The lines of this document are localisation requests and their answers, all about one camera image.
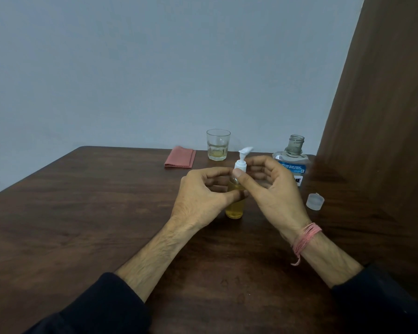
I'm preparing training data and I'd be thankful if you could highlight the person's left hand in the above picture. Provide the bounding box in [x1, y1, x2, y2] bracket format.
[169, 166, 250, 234]

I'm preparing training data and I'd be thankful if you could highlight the person's right hand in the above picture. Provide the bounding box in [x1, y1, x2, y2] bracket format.
[232, 155, 313, 240]

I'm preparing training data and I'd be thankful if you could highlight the pump bottle with yellow liquid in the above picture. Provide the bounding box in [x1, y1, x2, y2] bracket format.
[225, 147, 254, 220]

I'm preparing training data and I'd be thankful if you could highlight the person's right forearm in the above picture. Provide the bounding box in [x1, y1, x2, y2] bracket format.
[281, 224, 365, 289]

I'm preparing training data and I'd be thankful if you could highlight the person's left forearm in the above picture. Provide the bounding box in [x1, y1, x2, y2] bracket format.
[114, 219, 201, 303]

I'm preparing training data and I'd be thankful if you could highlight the clear glass tumbler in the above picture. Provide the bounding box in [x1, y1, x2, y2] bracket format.
[206, 129, 231, 162]

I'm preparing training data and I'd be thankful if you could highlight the clear bottle with blue label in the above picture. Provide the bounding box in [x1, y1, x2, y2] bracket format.
[272, 134, 311, 187]

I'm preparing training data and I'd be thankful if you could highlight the folded pink cloth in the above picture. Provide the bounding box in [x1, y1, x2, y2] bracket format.
[164, 146, 196, 169]

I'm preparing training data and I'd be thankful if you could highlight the clear plastic bottle cap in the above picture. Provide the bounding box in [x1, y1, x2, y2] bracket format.
[306, 193, 325, 211]

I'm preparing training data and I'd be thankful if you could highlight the pink thread wristband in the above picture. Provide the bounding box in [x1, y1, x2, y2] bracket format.
[291, 222, 323, 267]

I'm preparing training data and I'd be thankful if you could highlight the brown wooden partition panel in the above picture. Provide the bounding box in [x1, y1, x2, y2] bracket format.
[315, 0, 418, 247]

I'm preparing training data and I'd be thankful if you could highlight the black sweater sleeve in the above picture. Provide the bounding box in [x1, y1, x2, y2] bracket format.
[331, 262, 418, 334]
[23, 272, 153, 334]

